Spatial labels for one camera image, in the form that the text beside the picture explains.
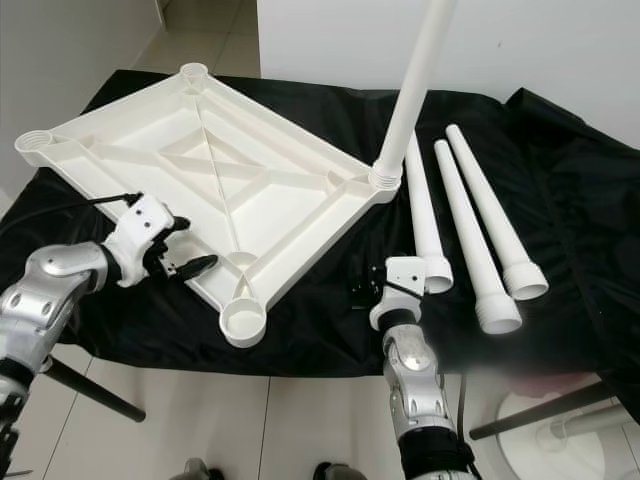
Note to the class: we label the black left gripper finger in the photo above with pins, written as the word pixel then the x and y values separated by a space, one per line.
pixel 198 267

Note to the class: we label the white plastic children table top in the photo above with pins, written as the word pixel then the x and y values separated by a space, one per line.
pixel 220 190

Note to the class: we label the white tapered plastic table leg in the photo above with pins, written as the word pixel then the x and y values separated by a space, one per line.
pixel 415 90
pixel 422 210
pixel 465 230
pixel 490 210

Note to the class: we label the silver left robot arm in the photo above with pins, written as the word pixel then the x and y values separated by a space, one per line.
pixel 60 290

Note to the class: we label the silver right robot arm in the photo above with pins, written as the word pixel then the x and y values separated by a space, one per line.
pixel 415 380

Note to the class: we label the black cloth table cover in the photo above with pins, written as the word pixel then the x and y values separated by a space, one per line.
pixel 320 330

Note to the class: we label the black metal rod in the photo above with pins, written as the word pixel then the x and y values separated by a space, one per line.
pixel 95 388
pixel 550 410

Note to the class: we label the grey right robot foot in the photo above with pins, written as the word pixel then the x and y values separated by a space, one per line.
pixel 338 472

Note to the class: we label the grey robot foot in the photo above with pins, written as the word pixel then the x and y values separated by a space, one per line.
pixel 338 472
pixel 196 470

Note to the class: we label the grey left robot foot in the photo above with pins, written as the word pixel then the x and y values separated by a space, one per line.
pixel 196 470

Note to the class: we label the pink cloth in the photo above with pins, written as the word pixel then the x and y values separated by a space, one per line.
pixel 550 383

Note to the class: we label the white round stand base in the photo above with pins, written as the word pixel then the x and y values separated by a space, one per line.
pixel 560 455

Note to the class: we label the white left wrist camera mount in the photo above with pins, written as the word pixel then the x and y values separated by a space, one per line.
pixel 145 225

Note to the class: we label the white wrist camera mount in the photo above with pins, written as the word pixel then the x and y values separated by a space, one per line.
pixel 405 275
pixel 145 225

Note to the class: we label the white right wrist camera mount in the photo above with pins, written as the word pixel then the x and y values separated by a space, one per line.
pixel 405 275

